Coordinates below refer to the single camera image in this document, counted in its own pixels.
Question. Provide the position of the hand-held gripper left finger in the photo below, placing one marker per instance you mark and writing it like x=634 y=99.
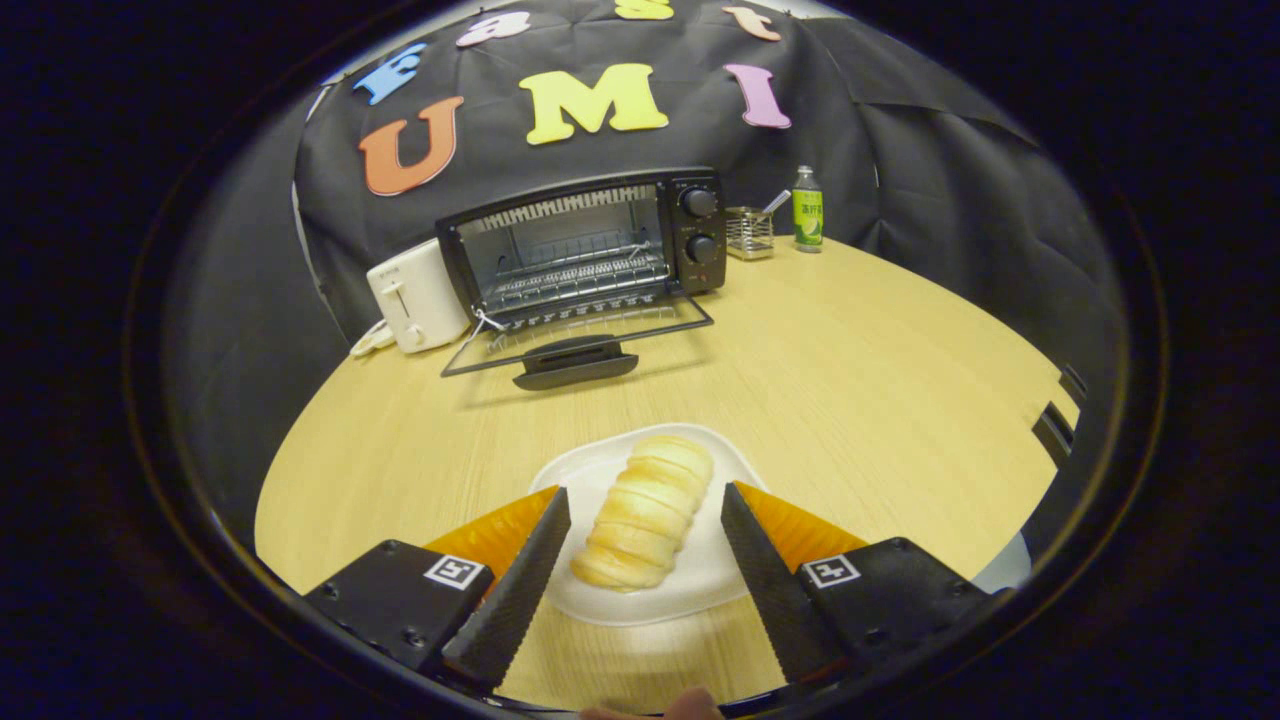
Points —
x=510 y=600

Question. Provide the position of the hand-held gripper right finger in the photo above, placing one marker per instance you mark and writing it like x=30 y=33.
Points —
x=775 y=590

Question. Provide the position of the golden bread roll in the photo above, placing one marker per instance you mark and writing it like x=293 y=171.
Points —
x=645 y=510

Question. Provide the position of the black toaster oven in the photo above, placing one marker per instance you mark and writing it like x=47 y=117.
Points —
x=700 y=235

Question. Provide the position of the white pop-up toaster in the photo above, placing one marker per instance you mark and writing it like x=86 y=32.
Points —
x=425 y=295

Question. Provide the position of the white square plate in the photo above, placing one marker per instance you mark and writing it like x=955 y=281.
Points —
x=595 y=472

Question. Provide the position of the black chair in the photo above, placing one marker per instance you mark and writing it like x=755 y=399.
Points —
x=1073 y=383
x=1055 y=435

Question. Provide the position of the green label drink bottle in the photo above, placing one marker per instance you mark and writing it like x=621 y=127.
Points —
x=807 y=215

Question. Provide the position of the metal spoon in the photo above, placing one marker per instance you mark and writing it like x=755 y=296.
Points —
x=776 y=202

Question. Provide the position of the black backdrop cloth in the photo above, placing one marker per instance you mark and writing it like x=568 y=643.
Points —
x=900 y=200

